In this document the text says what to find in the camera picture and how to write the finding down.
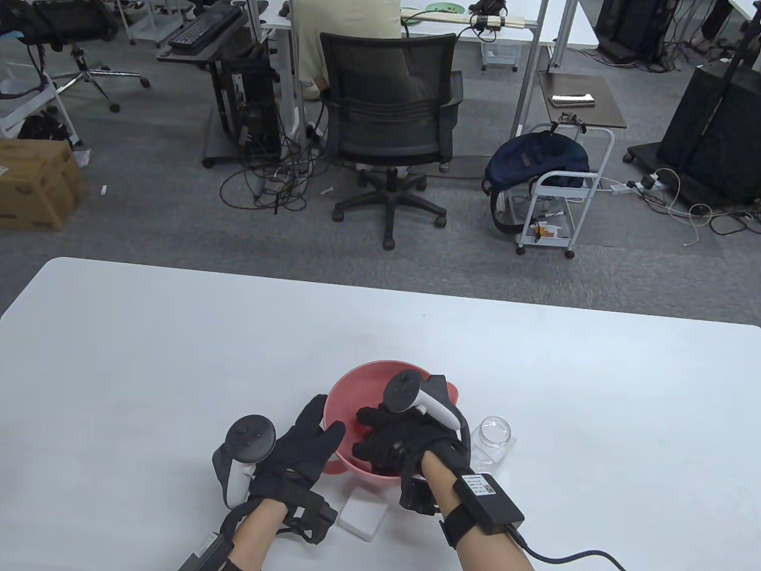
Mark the black chrome office chair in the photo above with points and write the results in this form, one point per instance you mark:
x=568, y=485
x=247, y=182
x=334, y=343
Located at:
x=77, y=18

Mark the white square jar lid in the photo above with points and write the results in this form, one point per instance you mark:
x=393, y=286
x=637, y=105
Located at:
x=364, y=514

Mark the brown cardboard box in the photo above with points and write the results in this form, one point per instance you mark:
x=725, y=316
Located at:
x=35, y=184

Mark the black right forearm sensor box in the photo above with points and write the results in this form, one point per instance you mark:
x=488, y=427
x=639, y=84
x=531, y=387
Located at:
x=487, y=502

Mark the brown side table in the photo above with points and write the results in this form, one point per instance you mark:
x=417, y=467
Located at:
x=582, y=116

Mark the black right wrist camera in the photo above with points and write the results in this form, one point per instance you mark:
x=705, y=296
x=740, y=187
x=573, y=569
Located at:
x=419, y=496

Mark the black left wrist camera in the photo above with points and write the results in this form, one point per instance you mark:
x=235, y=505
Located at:
x=315, y=517

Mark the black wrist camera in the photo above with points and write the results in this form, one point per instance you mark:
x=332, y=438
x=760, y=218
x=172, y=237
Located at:
x=419, y=496
x=315, y=517

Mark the white rolling cart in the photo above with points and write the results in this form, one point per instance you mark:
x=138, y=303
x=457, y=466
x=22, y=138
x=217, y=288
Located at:
x=565, y=176

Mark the person's right hand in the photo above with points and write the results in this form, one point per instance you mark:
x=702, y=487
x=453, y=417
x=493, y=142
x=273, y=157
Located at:
x=398, y=443

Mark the long beige power strip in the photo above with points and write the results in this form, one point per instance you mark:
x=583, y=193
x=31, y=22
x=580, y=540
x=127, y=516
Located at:
x=511, y=24

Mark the black left forearm sensor box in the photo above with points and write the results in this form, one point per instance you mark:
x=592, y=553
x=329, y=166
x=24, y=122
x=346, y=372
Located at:
x=208, y=553

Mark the black keyboard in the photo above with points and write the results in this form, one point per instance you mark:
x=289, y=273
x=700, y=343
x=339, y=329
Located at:
x=202, y=28

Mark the black mesh office chair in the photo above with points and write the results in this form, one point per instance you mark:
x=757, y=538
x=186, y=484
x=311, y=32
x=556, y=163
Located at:
x=386, y=119

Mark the person's left forearm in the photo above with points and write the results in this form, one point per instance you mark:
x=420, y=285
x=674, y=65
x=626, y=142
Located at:
x=258, y=535

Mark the white office desk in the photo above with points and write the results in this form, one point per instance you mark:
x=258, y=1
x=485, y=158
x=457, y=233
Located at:
x=585, y=30
x=273, y=21

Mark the pink salad bowl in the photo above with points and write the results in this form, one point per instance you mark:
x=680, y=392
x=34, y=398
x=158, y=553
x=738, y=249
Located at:
x=351, y=386

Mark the person's left hand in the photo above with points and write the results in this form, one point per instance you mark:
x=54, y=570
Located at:
x=297, y=464

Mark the black equipment cabinet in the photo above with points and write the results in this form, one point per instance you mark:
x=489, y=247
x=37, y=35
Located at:
x=713, y=131

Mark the white metal rack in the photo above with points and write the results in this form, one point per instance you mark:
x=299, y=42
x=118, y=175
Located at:
x=12, y=122

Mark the clear plastic jar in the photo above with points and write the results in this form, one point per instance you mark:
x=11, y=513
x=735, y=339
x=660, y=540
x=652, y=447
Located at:
x=493, y=437

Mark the black white controller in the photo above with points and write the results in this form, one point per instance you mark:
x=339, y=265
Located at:
x=401, y=389
x=250, y=440

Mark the black white right controller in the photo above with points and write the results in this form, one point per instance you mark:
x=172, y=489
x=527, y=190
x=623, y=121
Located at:
x=401, y=389

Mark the black bag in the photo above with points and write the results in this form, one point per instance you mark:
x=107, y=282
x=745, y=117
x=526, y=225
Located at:
x=41, y=128

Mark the dark blue backpack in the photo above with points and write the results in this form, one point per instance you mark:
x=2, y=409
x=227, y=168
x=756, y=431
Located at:
x=535, y=157

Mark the black equipment stack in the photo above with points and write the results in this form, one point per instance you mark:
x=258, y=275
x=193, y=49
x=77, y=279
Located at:
x=630, y=24

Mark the person's right forearm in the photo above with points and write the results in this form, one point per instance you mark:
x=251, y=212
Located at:
x=440, y=476

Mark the white floor power strip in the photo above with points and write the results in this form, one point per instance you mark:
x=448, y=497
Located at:
x=618, y=189

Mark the black computer cart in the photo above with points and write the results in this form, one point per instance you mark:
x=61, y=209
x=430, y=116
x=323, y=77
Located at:
x=255, y=101

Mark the green plate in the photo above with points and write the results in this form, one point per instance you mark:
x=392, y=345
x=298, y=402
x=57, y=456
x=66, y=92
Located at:
x=446, y=6

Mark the black white left controller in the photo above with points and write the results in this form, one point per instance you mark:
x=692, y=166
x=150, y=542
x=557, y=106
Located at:
x=250, y=440

